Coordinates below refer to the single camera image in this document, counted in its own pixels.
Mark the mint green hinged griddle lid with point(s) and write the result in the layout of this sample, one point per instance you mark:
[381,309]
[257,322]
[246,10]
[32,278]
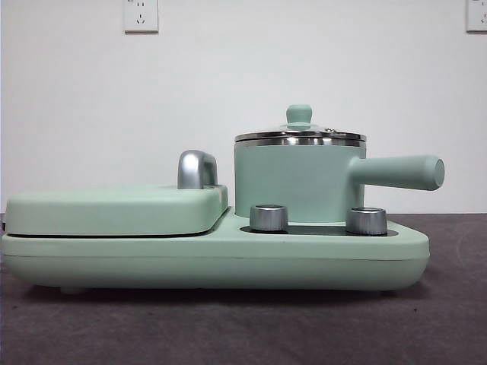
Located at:
[114,209]

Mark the white wall socket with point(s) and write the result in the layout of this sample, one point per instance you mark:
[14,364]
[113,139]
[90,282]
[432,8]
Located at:
[477,15]
[141,15]

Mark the glass pot lid green knob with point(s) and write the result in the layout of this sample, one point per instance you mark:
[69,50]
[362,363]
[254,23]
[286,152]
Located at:
[298,116]

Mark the mint green breakfast machine base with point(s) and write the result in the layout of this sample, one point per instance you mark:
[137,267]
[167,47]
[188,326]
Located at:
[190,262]

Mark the silver control knob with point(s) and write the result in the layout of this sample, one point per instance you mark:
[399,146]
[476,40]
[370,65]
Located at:
[366,220]
[268,218]

